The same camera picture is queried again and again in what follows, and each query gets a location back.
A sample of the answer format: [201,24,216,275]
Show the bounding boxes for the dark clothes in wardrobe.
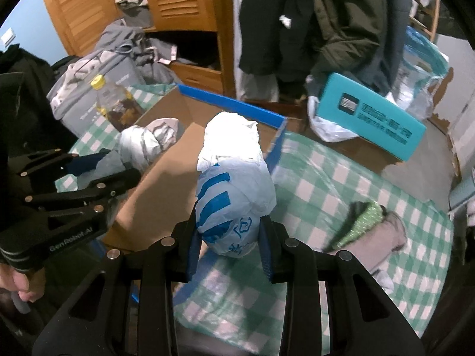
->
[146,31,220,72]

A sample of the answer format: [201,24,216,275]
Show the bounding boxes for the green white checked tablecloth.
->
[56,82,455,356]

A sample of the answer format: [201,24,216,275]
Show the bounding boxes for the person's left hand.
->
[0,263,46,303]

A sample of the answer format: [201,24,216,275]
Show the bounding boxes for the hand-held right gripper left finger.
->
[31,208,205,356]

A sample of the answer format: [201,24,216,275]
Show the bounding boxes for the grey fabric storage bag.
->
[46,50,150,139]

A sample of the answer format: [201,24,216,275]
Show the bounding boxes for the clear blue plastic bag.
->
[386,26,452,120]

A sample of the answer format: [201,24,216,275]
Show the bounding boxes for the folded grey clothes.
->
[114,0,153,27]

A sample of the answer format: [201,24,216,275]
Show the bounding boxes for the clear bottle with yellow cap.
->
[91,75,145,133]

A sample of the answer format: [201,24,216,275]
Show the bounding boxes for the black cloth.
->
[347,201,375,226]

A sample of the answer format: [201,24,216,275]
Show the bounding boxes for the wooden chair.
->
[408,0,442,42]

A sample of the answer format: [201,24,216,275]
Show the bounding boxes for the dark cloth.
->
[0,44,77,164]

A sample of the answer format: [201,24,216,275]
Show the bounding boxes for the grey white cloth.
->
[94,117,185,176]

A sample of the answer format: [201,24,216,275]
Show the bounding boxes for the grey hoodie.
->
[94,18,182,87]

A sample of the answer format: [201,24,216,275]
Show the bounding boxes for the white and blue plastic bag bundle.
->
[195,111,277,256]

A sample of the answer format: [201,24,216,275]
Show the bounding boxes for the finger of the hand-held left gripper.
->
[17,148,112,179]
[24,168,142,220]

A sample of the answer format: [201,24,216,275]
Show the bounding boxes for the dark olive hanging jacket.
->
[308,0,413,98]

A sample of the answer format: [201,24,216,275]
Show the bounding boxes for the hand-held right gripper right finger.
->
[258,217,425,356]

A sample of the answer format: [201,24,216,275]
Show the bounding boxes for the cardboard box with blue outside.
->
[93,83,289,305]

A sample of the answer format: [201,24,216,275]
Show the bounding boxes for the green glittery cloth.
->
[327,200,387,251]

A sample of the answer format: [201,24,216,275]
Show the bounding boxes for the light blue shelf unit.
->
[447,167,475,216]

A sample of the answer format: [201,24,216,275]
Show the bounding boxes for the teal cardboard box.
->
[318,72,427,162]

